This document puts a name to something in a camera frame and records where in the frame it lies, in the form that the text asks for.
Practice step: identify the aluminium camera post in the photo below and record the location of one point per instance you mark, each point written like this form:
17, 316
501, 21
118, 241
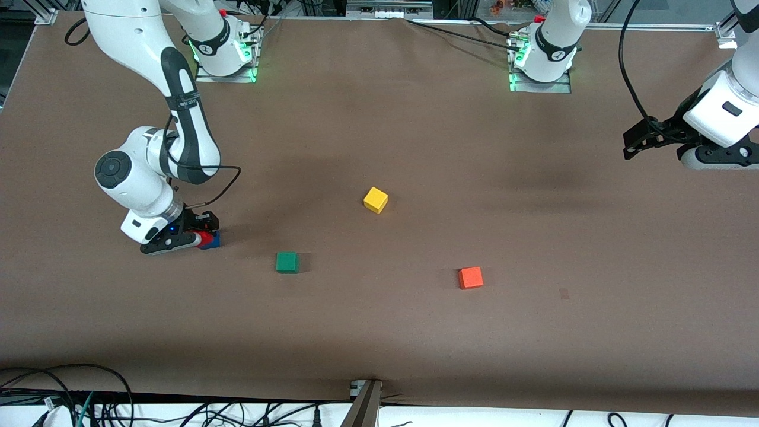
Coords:
363, 409

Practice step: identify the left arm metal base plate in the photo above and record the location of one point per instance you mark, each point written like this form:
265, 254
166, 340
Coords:
539, 88

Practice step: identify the blue wooden block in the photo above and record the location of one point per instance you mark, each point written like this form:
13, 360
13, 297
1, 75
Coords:
216, 242

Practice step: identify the aluminium rail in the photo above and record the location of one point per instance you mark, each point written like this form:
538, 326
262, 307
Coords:
652, 26

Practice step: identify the orange wooden block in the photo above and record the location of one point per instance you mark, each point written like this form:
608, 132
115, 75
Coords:
471, 278

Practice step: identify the aluminium corner bracket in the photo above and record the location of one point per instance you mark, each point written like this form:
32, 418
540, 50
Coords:
727, 35
46, 16

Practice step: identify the white desk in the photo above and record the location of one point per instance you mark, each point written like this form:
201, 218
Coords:
474, 420

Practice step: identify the yellow wooden block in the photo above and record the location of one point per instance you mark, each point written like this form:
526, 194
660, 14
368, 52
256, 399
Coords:
375, 199

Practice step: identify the brown paper table cover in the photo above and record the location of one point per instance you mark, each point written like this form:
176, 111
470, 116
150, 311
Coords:
379, 326

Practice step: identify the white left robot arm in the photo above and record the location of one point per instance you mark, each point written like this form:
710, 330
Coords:
554, 41

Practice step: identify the grey power strip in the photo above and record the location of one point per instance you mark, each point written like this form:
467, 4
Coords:
388, 10

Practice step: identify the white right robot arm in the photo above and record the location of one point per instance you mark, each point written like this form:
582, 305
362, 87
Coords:
136, 178

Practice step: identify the red wooden block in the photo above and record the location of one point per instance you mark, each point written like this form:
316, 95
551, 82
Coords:
206, 240

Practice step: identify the green wooden block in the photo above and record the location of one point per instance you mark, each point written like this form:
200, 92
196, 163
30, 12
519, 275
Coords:
287, 263

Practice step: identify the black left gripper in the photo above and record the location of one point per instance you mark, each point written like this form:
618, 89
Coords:
669, 130

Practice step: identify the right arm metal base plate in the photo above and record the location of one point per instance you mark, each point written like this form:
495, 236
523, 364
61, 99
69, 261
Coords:
225, 79

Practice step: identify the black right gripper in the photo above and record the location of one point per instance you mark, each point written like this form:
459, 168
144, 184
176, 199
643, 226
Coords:
193, 220

